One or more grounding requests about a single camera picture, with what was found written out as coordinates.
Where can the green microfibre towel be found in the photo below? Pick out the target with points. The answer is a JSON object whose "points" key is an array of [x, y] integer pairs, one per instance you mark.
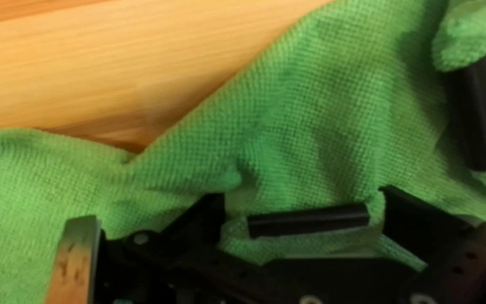
{"points": [[321, 124]]}

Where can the short black bar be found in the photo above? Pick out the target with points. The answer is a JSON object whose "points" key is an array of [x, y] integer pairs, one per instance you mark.
{"points": [[480, 113], [308, 221]]}

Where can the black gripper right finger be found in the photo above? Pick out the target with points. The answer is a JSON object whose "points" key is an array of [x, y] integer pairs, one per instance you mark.
{"points": [[418, 226]]}

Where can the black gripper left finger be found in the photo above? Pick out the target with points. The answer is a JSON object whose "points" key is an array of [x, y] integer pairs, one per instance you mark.
{"points": [[202, 222]]}

